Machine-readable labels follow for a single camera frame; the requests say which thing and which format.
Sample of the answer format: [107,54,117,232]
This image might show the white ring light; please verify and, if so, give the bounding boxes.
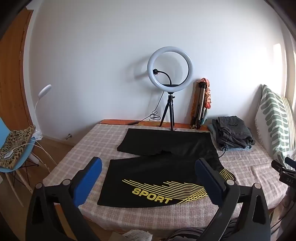
[147,46,194,88]

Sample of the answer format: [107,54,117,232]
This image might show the folded blue jeans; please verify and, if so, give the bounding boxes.
[207,124,253,151]

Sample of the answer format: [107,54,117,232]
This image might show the black ring light cable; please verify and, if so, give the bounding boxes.
[128,91,166,125]

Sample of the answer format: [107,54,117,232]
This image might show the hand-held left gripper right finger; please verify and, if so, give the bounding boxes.
[195,158,271,241]

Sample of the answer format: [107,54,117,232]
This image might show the folded grey pants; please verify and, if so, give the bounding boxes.
[212,116,256,149]

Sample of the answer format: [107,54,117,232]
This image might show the green white patterned pillow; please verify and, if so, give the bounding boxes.
[254,85,296,163]

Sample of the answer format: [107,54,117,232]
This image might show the green striped pillow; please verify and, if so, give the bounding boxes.
[280,95,296,152]

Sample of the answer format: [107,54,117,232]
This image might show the white clip desk lamp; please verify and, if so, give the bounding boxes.
[32,84,52,141]

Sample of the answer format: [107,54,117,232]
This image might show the person's right forearm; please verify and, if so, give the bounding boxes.
[285,185,296,210]

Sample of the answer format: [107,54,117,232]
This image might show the wooden door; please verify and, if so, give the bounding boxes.
[0,9,36,140]

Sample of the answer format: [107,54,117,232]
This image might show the black pants with yellow print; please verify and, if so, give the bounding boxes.
[97,128,237,208]

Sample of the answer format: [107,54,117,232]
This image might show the leopard print cloth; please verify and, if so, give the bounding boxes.
[0,125,36,168]

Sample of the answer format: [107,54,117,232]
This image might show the black ring light tripod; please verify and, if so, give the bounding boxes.
[159,92,176,131]

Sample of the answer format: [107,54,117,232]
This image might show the person's dark striped clothing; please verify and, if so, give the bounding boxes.
[170,227,210,241]

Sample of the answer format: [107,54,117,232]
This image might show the black gooseneck phone holder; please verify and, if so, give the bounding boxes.
[153,69,173,85]

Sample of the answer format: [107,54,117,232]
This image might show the blue plastic chair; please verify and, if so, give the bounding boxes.
[0,116,48,207]

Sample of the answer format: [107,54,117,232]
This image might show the white lamp cable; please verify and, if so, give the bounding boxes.
[14,138,59,173]

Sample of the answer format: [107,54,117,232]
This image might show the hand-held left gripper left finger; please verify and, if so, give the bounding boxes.
[25,157,103,241]

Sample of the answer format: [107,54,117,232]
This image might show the fuzzy white cloth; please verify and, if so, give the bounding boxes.
[122,229,149,241]

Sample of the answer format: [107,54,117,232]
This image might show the folded silver tripod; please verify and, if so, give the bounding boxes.
[191,81,208,129]

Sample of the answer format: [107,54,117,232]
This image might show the pink checked blanket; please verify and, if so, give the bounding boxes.
[43,122,289,235]

